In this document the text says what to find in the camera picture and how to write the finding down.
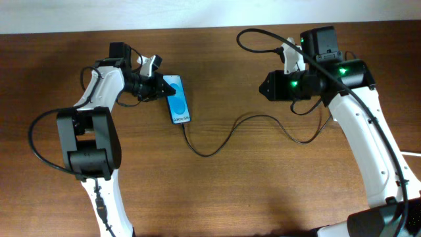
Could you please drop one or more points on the blue screen Galaxy smartphone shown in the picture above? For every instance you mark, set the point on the blue screen Galaxy smartphone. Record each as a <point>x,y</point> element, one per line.
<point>177,103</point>

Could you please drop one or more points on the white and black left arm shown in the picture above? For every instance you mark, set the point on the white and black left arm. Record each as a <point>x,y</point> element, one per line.
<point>89,140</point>

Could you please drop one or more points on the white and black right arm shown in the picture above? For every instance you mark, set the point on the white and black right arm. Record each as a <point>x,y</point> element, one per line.
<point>316,67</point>

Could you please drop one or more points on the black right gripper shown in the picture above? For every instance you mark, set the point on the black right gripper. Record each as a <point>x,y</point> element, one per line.
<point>281,85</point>

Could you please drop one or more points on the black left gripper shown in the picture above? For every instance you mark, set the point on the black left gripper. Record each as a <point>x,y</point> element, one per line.
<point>156,83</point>

